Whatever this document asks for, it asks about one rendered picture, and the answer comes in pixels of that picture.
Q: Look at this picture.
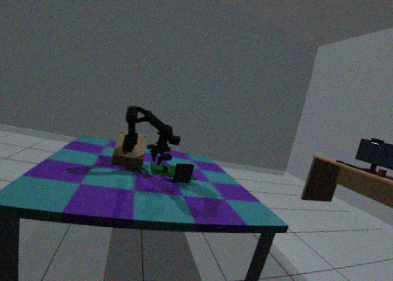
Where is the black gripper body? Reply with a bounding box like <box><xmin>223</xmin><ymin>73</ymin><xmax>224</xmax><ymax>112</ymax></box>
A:
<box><xmin>147</xmin><ymin>141</ymin><xmax>172</xmax><ymax>161</ymax></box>

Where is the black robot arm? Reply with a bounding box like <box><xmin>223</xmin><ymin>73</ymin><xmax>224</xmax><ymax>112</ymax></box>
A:
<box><xmin>122</xmin><ymin>106</ymin><xmax>181</xmax><ymax>153</ymax></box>

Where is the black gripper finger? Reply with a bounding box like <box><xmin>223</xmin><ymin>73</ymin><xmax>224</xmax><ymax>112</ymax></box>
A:
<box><xmin>157</xmin><ymin>156</ymin><xmax>163</xmax><ymax>166</ymax></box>
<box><xmin>149</xmin><ymin>151</ymin><xmax>158</xmax><ymax>162</ymax></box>

